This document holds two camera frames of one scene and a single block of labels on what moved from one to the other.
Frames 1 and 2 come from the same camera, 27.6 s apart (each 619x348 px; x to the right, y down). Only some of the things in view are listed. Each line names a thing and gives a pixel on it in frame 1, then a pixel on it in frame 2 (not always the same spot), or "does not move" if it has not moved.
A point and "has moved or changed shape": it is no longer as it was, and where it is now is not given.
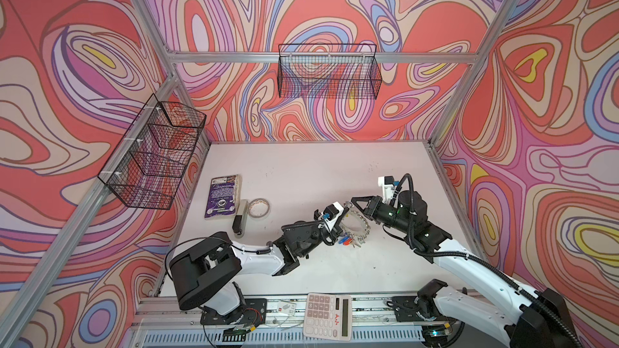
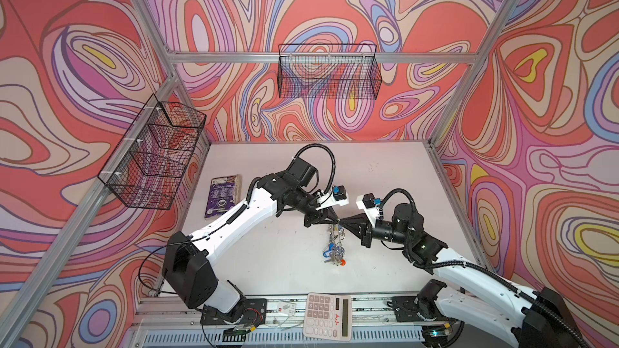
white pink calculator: (328, 316) does not move
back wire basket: (322, 68) does not move
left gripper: (334, 235) → (318, 217)
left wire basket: (148, 164) does not move
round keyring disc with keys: (355, 226) has moved or changed shape
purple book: (224, 196) does not move
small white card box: (287, 308) does not move
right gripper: (372, 208) → (361, 227)
